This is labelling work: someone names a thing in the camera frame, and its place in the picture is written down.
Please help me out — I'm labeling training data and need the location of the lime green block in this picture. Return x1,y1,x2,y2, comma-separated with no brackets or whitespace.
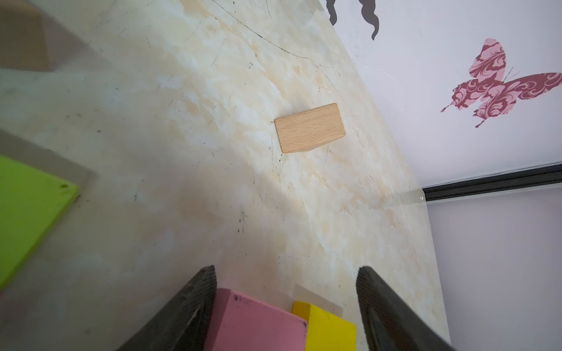
1,156,79,289

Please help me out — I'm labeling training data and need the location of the natural wood triangle block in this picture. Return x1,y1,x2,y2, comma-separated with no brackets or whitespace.
1,0,51,72

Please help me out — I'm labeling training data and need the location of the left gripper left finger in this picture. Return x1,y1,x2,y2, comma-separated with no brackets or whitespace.
119,266,217,351

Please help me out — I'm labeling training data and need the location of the pink block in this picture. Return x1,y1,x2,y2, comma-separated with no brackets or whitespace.
204,288,308,351

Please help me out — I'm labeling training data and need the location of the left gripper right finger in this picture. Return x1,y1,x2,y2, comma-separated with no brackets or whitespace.
356,266,452,351

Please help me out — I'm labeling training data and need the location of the yellow block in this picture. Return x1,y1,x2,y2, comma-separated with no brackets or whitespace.
292,301,357,351

